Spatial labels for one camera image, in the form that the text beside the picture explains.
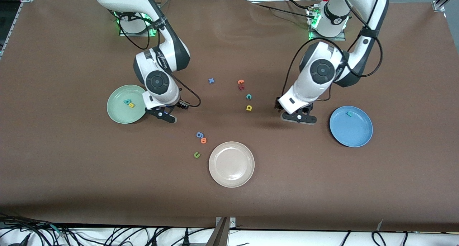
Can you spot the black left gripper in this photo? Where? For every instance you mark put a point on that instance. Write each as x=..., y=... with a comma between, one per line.
x=278, y=104

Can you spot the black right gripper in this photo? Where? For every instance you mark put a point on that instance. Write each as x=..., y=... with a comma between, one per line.
x=178, y=104

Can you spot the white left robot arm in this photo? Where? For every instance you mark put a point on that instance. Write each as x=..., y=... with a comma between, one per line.
x=308, y=84

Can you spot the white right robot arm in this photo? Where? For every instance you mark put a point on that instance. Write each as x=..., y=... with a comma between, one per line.
x=143, y=70

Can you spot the light green plate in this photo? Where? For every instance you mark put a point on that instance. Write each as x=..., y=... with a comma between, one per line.
x=123, y=113

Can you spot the blue plate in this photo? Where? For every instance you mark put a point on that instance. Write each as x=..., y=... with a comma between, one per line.
x=351, y=129

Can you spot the beige plate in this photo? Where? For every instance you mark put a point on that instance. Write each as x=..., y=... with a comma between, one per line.
x=231, y=164

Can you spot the brown table cover sheet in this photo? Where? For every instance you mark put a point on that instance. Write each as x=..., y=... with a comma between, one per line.
x=287, y=188

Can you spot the black power plug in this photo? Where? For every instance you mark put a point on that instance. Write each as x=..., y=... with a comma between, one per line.
x=186, y=239

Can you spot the white paper scrap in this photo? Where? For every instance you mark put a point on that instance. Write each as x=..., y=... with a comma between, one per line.
x=380, y=224

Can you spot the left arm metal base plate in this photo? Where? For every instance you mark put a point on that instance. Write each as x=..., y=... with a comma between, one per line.
x=328, y=38

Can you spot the aluminium frame post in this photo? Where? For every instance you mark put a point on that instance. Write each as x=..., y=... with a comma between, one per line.
x=219, y=235

